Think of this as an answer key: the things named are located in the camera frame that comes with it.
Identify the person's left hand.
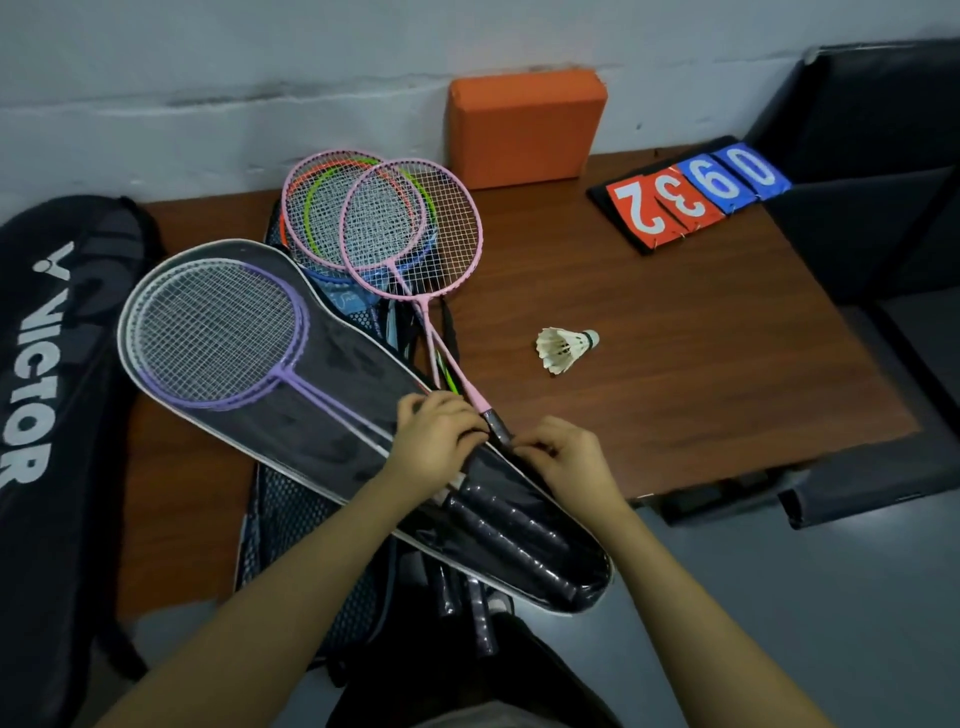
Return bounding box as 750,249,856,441
380,390,491,510

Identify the person's right hand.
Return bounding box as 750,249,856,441
513,416,633,520

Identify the clear black racket cover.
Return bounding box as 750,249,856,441
116,238,615,617

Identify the person's left forearm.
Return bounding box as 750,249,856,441
96,474,445,728

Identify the person's right forearm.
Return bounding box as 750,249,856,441
591,499,835,728

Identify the pink badminton racket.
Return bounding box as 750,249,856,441
281,149,451,391
339,158,517,451

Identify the black and green badminton racket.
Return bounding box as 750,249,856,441
437,297,465,397

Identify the white feather shuttlecock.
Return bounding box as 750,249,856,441
534,327,601,376

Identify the blue badminton racket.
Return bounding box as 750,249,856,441
288,225,442,290

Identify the purple badminton racket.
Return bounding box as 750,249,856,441
135,258,583,606

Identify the black mesh racket bag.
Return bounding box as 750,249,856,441
235,196,519,670

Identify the person's black clothing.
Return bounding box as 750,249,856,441
326,609,625,728

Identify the red and blue flip scoreboard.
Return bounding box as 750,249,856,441
585,135,794,257

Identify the orange foam block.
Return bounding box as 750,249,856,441
447,68,609,192

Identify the white badminton racket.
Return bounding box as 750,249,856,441
123,257,573,558

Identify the black padded chair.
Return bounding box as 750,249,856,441
738,37,960,531

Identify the large black lettered racket bag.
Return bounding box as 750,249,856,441
0,194,168,728

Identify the black racket handle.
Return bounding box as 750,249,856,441
426,558,462,620
465,573,502,659

